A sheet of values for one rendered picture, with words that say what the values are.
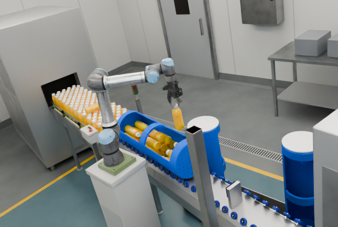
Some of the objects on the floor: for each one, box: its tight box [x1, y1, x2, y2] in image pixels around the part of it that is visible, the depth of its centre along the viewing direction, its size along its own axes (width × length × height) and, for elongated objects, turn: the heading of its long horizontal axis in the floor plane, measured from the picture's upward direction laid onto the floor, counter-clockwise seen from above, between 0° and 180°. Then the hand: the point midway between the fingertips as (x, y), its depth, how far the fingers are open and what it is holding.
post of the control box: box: [91, 142, 101, 162], centre depth 340 cm, size 4×4×100 cm
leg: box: [149, 182, 163, 215], centre depth 344 cm, size 6×6×63 cm
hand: (175, 105), depth 244 cm, fingers closed on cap, 4 cm apart
